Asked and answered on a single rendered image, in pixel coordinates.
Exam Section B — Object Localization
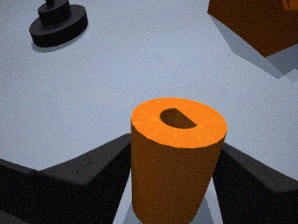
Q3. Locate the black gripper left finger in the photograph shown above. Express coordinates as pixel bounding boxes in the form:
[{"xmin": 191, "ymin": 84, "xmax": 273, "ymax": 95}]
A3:
[{"xmin": 0, "ymin": 132, "xmax": 132, "ymax": 224}]

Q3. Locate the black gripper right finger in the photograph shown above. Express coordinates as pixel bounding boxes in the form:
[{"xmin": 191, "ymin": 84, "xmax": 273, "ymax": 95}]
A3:
[{"xmin": 213, "ymin": 143, "xmax": 298, "ymax": 224}]

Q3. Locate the orange knob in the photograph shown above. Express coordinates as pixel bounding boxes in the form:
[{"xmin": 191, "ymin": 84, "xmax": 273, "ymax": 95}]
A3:
[{"xmin": 130, "ymin": 97, "xmax": 227, "ymax": 224}]

